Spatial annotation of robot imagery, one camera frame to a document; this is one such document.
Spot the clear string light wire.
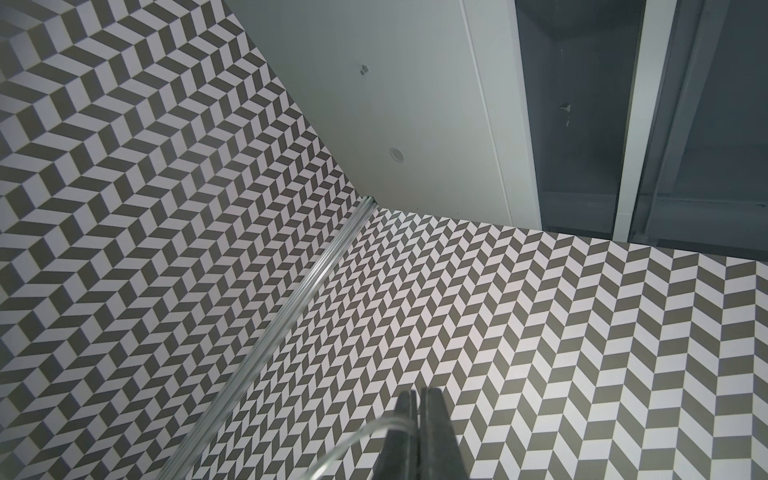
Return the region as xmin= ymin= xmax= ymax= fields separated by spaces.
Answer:
xmin=296 ymin=413 xmax=418 ymax=480

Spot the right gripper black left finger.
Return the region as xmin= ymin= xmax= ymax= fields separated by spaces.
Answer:
xmin=372 ymin=390 xmax=419 ymax=480

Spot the left corner metal post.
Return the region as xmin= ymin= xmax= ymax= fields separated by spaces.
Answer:
xmin=158 ymin=196 xmax=377 ymax=479

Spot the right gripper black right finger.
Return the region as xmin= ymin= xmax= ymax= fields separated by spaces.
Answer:
xmin=418 ymin=388 xmax=469 ymax=480

